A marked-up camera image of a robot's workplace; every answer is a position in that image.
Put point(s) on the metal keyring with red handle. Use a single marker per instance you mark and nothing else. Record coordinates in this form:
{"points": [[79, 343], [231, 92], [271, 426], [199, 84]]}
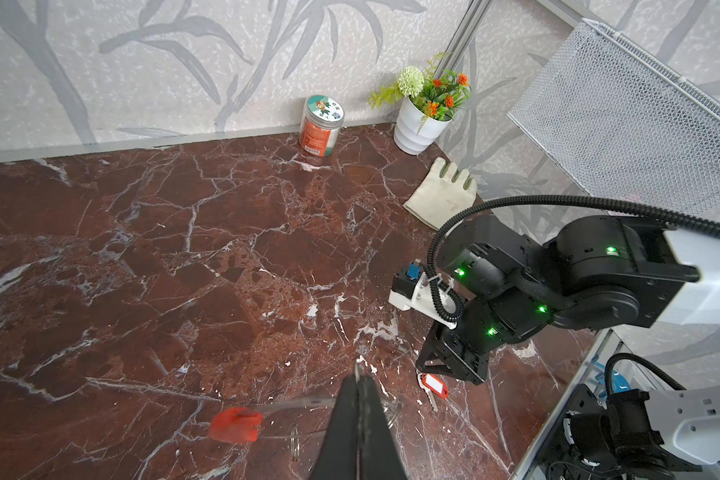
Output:
{"points": [[241, 424]]}

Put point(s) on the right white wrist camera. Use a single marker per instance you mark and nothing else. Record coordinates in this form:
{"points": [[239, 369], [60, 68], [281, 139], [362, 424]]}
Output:
{"points": [[410, 290]]}

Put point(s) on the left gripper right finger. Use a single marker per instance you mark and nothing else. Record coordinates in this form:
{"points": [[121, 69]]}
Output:
{"points": [[378, 457]]}

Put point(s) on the key with red tag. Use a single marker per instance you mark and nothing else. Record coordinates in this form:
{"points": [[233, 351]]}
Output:
{"points": [[434, 388]]}

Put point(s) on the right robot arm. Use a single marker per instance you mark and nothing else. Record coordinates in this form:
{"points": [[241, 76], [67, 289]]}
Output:
{"points": [[497, 287]]}

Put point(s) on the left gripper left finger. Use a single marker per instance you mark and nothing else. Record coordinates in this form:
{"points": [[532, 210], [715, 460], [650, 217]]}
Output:
{"points": [[338, 456]]}

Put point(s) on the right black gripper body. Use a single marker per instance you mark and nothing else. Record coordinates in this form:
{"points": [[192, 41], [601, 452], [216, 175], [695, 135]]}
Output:
{"points": [[460, 355]]}

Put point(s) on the cream work glove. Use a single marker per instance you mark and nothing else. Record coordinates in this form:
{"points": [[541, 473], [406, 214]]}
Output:
{"points": [[445, 191]]}

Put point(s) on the white pot with flowers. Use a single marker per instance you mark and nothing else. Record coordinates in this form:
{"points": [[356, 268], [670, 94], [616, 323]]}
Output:
{"points": [[429, 102]]}

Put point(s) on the white wire mesh basket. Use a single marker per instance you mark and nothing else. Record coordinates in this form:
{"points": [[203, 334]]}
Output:
{"points": [[623, 125]]}

